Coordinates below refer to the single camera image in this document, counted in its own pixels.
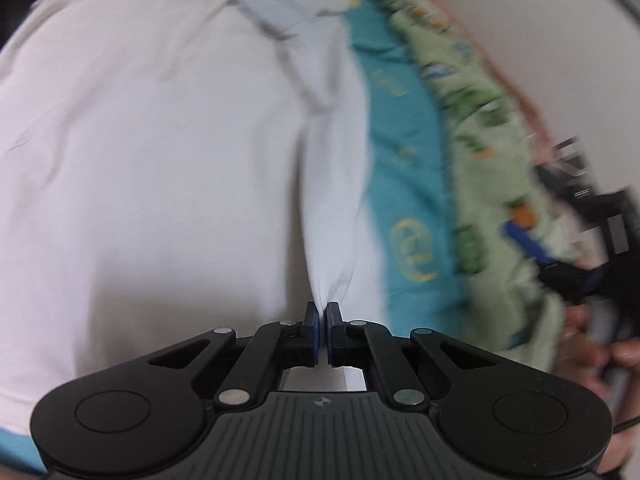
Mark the green cartoon print blanket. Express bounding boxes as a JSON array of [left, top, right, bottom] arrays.
[[375, 0, 591, 373]]

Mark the pink fluffy blanket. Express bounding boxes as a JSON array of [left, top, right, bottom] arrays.
[[345, 0, 566, 171]]

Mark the person's right hand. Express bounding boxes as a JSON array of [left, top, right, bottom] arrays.
[[562, 305, 640, 476]]

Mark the white shirt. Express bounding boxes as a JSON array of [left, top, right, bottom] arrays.
[[0, 0, 388, 443]]

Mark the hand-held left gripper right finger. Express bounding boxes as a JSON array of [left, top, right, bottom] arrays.
[[325, 301, 496, 413]]

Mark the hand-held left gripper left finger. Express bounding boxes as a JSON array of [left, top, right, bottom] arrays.
[[150, 301, 321, 413]]

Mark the teal smiley print bed sheet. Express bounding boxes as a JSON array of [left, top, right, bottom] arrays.
[[0, 0, 473, 476]]

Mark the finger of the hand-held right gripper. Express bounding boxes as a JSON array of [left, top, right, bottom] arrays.
[[532, 160, 598, 213], [502, 220, 601, 306]]

